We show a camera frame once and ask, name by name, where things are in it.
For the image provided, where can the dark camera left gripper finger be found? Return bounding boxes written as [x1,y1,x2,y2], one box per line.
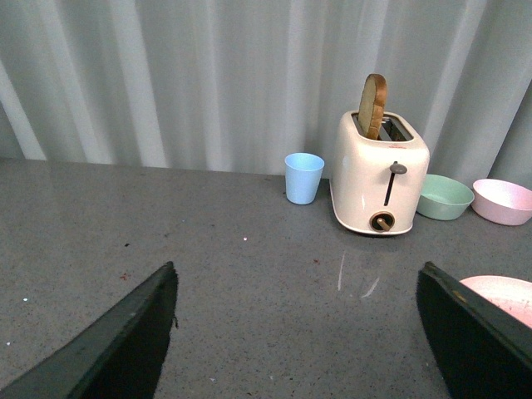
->
[1,262,179,398]

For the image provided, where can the finger of the dark camera right gripper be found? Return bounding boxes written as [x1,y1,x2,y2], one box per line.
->
[416,262,531,398]

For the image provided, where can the pink plastic plate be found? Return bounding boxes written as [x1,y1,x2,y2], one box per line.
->
[461,275,532,328]

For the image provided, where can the pink plastic bowl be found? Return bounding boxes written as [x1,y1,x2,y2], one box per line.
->
[471,179,531,226]

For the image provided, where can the green plastic bowl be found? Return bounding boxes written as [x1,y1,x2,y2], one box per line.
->
[416,174,475,221]

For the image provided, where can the cream two-slot toaster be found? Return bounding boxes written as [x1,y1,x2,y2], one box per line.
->
[330,111,430,236]

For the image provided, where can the light blue plastic cup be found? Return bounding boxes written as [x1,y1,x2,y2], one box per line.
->
[284,153,325,205]

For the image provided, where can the brown bread slice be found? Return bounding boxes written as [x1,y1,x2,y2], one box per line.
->
[357,74,387,140]

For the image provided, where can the grey pleated curtain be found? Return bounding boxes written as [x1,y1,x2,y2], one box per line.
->
[1,1,531,186]

